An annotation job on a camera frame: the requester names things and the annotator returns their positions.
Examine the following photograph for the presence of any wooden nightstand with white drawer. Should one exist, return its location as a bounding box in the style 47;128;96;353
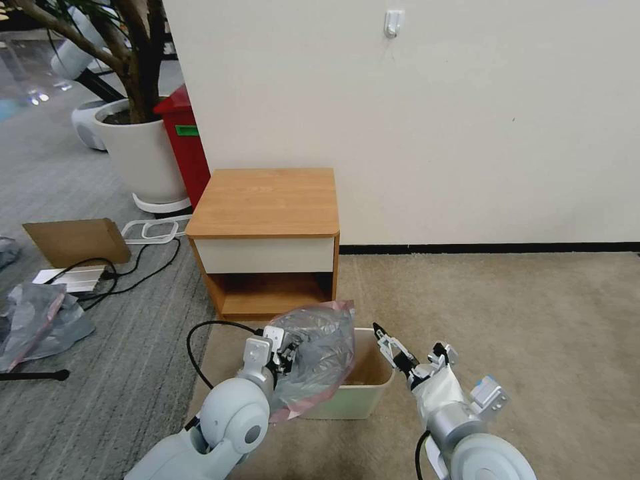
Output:
185;167;341;322

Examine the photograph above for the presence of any white wire rack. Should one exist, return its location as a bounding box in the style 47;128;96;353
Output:
121;219;181;246

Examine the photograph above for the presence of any indoor tree with brown trunk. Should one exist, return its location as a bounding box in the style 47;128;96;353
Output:
0;0;173;125

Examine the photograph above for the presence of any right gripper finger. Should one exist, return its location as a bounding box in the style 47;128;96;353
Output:
385;337;421;366
371;323;402;358

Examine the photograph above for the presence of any white wall hook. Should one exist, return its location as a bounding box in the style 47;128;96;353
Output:
383;9;404;39

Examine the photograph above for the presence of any white round plant pot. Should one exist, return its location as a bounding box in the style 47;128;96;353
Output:
93;97;188;204

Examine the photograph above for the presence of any black floor cable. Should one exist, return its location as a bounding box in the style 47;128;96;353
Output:
59;237;182;311

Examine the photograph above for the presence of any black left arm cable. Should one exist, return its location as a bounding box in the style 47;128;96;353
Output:
185;319;266;396

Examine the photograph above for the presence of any white pot saucer base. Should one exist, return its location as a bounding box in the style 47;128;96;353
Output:
131;191;193;215

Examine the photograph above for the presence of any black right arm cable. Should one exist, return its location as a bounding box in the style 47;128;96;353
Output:
413;429;437;480

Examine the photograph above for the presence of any black rod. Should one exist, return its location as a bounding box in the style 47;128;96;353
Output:
0;369;71;383

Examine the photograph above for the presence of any red bin with green label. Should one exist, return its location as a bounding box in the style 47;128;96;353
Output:
153;83;213;211

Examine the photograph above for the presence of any grey translucent garbage bag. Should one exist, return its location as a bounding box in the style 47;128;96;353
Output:
267;299;358;422

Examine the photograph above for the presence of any black baseboard strip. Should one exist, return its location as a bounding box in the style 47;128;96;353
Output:
339;241;640;255

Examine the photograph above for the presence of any silver metal power strip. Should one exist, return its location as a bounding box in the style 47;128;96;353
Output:
51;265;109;294

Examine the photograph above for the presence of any brown cardboard sheet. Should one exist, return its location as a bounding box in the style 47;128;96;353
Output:
21;217;133;270

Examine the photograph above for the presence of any grey plastic bag red edge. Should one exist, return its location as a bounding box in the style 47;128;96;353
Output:
0;281;96;373

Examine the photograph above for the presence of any cream plastic trash can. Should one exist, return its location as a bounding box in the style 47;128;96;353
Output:
299;327;397;421

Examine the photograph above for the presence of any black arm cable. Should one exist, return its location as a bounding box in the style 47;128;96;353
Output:
185;319;266;396
413;429;437;480

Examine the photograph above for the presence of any small grey plastic bag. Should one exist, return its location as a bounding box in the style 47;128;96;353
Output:
0;235;20;271

